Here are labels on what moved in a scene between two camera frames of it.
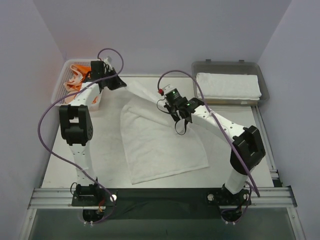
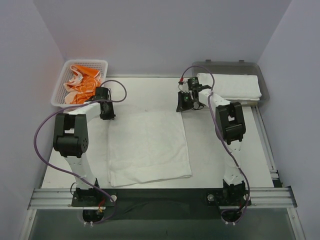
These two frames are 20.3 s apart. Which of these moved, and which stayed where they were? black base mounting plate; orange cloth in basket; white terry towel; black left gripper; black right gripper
Moved: black right gripper; black left gripper
Stayed: black base mounting plate; white terry towel; orange cloth in basket
